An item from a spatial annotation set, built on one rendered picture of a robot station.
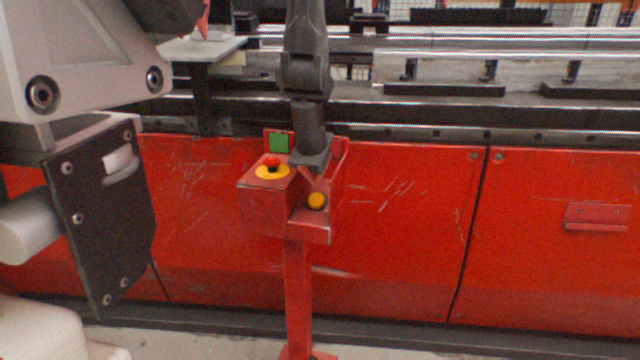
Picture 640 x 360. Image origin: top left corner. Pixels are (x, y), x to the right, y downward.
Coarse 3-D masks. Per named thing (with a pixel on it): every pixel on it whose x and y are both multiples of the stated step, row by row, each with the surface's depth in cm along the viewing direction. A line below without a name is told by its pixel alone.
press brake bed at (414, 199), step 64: (192, 128) 108; (256, 128) 106; (384, 128) 103; (448, 128) 101; (512, 128) 100; (576, 128) 99; (192, 192) 117; (384, 192) 111; (448, 192) 109; (512, 192) 107; (576, 192) 105; (64, 256) 134; (192, 256) 129; (256, 256) 126; (320, 256) 124; (384, 256) 121; (448, 256) 119; (512, 256) 117; (576, 256) 114; (128, 320) 147; (192, 320) 145; (256, 320) 145; (320, 320) 145; (384, 320) 143; (448, 320) 137; (512, 320) 133; (576, 320) 129
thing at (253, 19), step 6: (234, 12) 130; (240, 12) 130; (246, 12) 130; (252, 12) 132; (234, 18) 126; (240, 18) 126; (246, 18) 126; (252, 18) 127; (234, 24) 126; (240, 24) 126; (246, 24) 126; (252, 24) 127; (258, 24) 135; (234, 30) 127; (240, 30) 127; (246, 30) 127; (252, 30) 128
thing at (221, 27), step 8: (208, 0) 106; (216, 0) 106; (224, 0) 105; (216, 8) 106; (224, 8) 106; (232, 8) 107; (208, 16) 107; (216, 16) 107; (224, 16) 107; (232, 16) 108; (208, 24) 109; (216, 24) 108; (224, 24) 108; (232, 24) 108; (224, 32) 110; (232, 32) 110
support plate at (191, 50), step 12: (156, 48) 94; (168, 48) 94; (180, 48) 94; (192, 48) 94; (204, 48) 94; (216, 48) 94; (228, 48) 94; (180, 60) 86; (192, 60) 86; (204, 60) 86; (216, 60) 86
